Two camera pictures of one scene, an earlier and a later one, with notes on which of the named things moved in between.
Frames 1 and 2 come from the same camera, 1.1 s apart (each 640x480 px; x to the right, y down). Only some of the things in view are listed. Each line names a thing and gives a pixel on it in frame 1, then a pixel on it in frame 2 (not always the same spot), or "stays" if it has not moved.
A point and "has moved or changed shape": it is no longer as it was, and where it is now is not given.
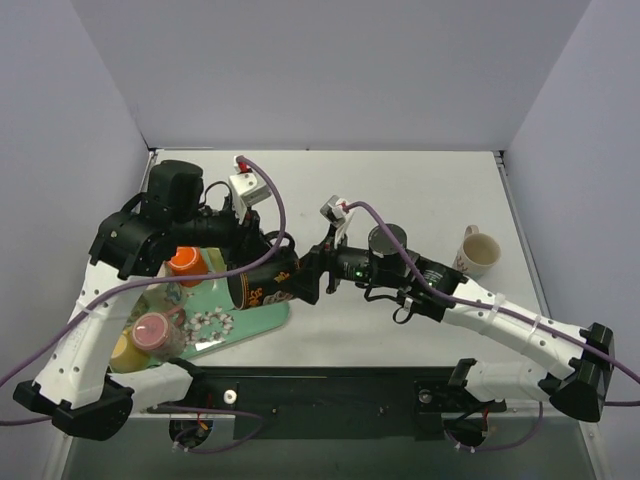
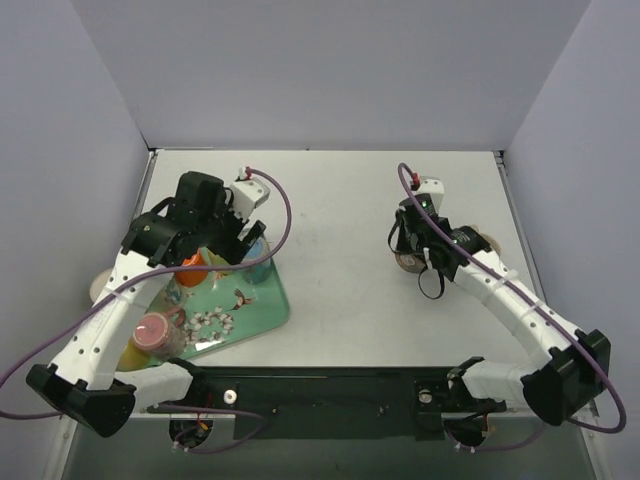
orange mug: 188,261 stays
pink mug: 160,334 stays
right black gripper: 328,267 -> 409,232
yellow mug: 126,357 stays
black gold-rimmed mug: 274,276 has moved or changed shape
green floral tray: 210,313 stays
